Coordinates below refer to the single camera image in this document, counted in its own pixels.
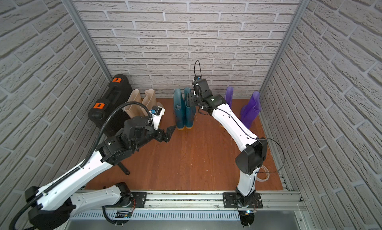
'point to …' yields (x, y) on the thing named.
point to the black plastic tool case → (102, 109)
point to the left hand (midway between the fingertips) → (169, 120)
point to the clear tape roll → (267, 175)
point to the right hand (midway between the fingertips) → (196, 95)
